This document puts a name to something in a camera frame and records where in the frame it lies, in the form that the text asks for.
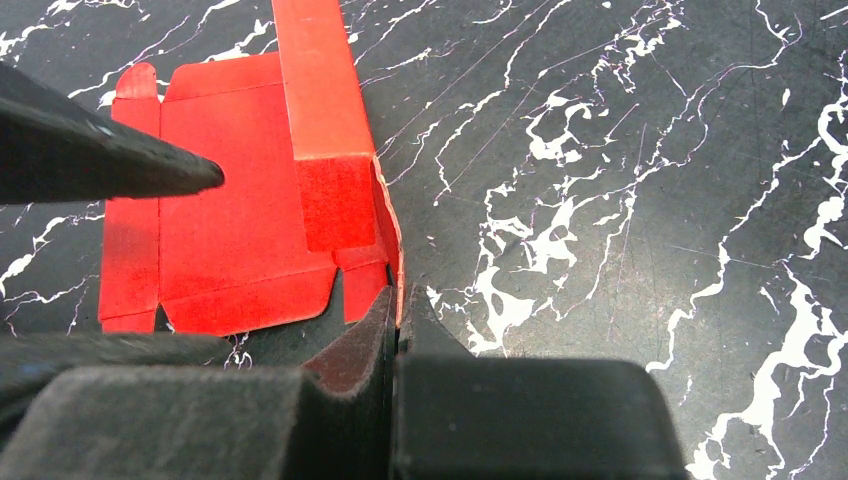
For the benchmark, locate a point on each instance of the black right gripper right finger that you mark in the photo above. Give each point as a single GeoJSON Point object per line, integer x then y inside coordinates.
{"type": "Point", "coordinates": [459, 416]}

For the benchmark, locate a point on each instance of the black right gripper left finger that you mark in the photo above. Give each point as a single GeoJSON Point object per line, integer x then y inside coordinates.
{"type": "Point", "coordinates": [327, 418]}

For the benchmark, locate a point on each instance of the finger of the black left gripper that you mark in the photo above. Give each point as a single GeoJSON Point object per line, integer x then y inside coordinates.
{"type": "Point", "coordinates": [29, 363]}
{"type": "Point", "coordinates": [54, 150]}

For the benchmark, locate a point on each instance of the red paper box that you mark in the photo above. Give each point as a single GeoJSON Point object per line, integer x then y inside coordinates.
{"type": "Point", "coordinates": [304, 200]}

